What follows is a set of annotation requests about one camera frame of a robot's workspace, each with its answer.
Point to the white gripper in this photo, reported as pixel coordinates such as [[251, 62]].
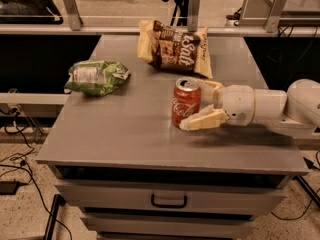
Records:
[[238, 103]]

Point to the red coca-cola can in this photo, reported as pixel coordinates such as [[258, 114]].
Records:
[[186, 99]]

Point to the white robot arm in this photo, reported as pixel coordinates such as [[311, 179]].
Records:
[[294, 112]]

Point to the brown and cream snack bag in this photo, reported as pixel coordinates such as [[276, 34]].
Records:
[[167, 48]]

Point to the grey drawer cabinet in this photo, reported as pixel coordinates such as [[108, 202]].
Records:
[[110, 154]]

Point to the green chip bag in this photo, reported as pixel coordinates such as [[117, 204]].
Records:
[[96, 78]]

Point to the black power adapter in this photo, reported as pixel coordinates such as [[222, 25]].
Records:
[[8, 187]]

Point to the right metal rail bracket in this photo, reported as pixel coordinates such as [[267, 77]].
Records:
[[273, 19]]

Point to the metal rail bracket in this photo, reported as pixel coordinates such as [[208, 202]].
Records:
[[74, 18], [193, 14], [273, 19]]

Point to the black drawer handle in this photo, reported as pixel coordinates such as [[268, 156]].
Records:
[[168, 203]]

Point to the middle metal rail bracket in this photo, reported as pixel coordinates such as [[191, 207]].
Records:
[[193, 14]]

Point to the left metal rail bracket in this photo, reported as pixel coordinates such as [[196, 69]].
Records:
[[74, 18]]

